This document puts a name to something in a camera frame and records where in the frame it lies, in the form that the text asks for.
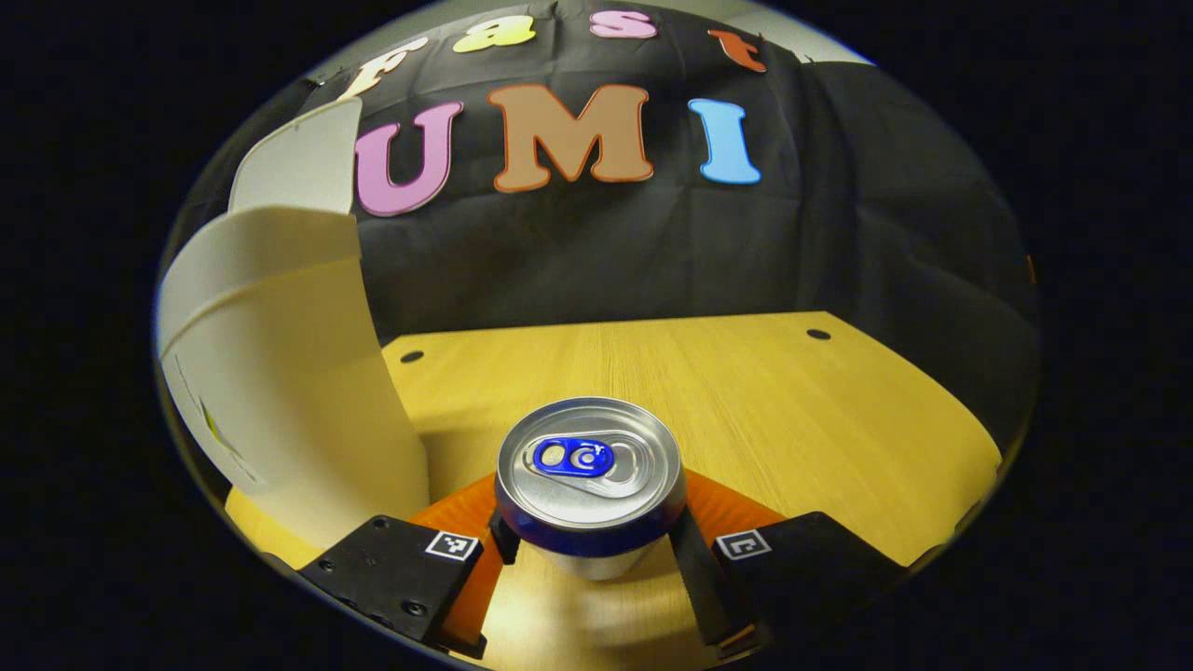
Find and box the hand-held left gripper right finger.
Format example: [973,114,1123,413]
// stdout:
[665,469,912,653]

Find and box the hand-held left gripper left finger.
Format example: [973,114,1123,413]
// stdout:
[296,472,521,661]

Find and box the silver blue pop can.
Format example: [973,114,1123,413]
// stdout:
[494,397,689,582]

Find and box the wooden desktop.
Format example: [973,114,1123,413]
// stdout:
[224,311,1004,671]

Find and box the white desktop garbage bin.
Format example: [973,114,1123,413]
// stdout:
[157,96,432,551]

